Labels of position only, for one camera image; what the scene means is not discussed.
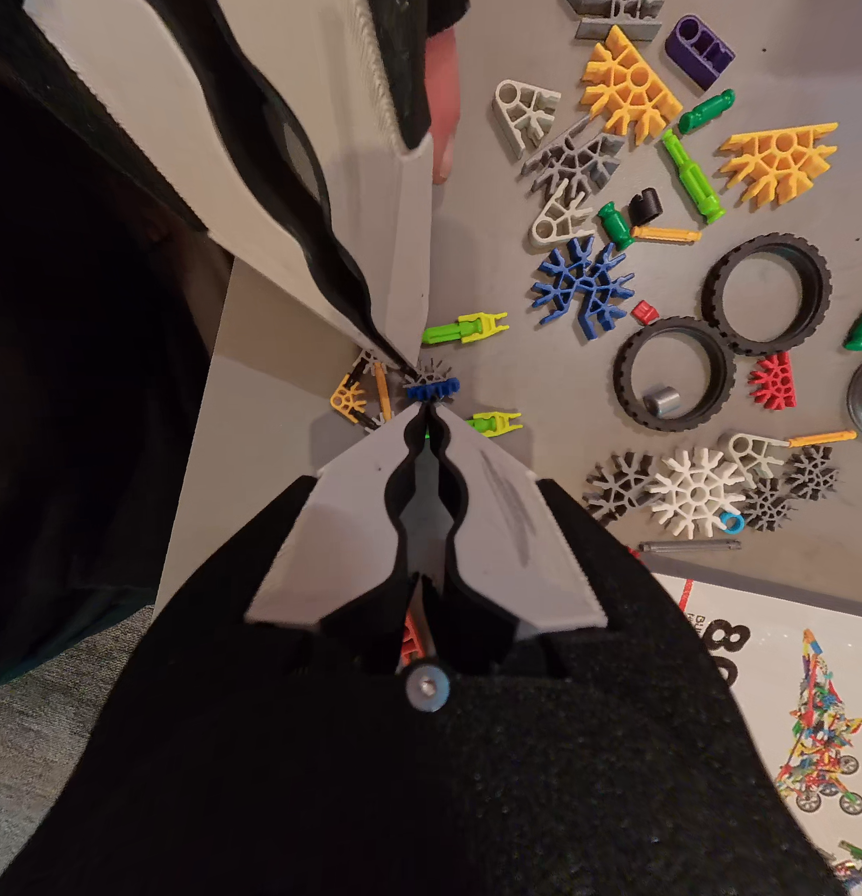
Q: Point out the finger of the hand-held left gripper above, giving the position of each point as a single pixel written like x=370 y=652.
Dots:
x=375 y=210
x=158 y=126

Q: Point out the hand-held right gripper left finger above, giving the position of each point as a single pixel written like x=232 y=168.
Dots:
x=319 y=553

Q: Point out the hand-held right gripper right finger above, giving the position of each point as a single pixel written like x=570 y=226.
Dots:
x=529 y=553

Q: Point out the green rod with lime clip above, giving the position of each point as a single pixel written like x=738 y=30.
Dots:
x=497 y=423
x=466 y=327

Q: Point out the yellow grey connector rod assembly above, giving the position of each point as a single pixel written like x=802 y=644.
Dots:
x=350 y=400

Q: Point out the interlocked blue grey snowflake connectors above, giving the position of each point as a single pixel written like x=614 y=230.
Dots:
x=431 y=385

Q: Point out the person's left hand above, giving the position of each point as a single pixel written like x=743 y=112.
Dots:
x=441 y=105

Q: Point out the light grey connector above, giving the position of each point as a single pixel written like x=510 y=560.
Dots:
x=557 y=224
x=749 y=451
x=518 y=112

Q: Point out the orange connector piece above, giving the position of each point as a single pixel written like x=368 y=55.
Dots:
x=411 y=640

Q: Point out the thin dark grey rod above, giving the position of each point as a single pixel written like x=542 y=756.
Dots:
x=690 y=545

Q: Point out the white snowflake connector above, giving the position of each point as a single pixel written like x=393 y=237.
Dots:
x=697 y=493

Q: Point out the black rubber tire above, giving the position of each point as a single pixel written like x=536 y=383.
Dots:
x=623 y=378
x=711 y=294

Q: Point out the small grey spacer cylinder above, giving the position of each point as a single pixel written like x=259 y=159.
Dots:
x=662 y=401

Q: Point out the grey stacked connector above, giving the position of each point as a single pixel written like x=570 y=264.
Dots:
x=613 y=28

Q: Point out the yellow fan connector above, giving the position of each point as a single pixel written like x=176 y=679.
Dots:
x=777 y=164
x=630 y=87

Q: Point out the large blue connector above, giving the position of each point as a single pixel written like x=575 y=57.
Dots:
x=585 y=290

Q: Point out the small dark grey snowflake connector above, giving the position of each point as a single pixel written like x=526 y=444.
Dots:
x=765 y=504
x=810 y=472

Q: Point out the short dark green rod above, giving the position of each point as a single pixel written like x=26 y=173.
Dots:
x=707 y=110
x=861 y=329
x=616 y=225

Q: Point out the small red clip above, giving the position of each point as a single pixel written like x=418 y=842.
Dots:
x=643 y=311

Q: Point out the instruction booklet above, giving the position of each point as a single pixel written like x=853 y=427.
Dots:
x=753 y=700

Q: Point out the small black clip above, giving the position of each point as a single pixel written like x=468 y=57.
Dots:
x=644 y=205

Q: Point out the person's black garment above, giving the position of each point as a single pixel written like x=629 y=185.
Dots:
x=67 y=420

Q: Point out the purple connector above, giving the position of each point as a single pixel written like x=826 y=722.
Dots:
x=700 y=52

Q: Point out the short yellow rod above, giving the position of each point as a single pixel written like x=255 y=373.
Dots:
x=665 y=234
x=823 y=439

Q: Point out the red fan connector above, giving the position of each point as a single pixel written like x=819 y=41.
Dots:
x=774 y=381

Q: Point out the light green rod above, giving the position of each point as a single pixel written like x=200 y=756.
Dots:
x=693 y=175

